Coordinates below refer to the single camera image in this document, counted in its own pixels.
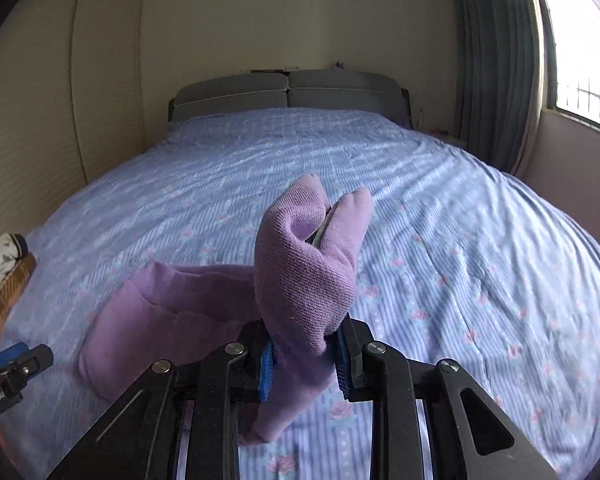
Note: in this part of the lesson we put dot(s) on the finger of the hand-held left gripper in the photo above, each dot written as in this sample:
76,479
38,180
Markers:
35,360
7,356

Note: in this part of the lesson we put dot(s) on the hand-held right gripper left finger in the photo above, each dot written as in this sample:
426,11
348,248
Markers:
266,365

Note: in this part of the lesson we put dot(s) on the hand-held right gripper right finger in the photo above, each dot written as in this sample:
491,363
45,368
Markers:
341,365

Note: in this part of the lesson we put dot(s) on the purple sweatshirt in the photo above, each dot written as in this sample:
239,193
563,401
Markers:
300,280

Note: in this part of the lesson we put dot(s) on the bed with blue floral cover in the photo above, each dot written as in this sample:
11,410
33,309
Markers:
455,220

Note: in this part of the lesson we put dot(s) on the white nightstand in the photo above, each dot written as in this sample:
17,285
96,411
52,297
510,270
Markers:
447,139

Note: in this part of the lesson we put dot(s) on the cream wardrobe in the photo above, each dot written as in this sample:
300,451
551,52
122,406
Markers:
55,100

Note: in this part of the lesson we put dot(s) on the grey padded headboard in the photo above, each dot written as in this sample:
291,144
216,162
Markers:
290,91

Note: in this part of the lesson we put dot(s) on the dark flat items on headboard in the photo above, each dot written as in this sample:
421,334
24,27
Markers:
275,69

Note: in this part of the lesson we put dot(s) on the grey-green curtain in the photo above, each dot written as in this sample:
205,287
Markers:
495,60

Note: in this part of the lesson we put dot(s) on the barred window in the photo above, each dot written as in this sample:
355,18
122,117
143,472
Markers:
585,50

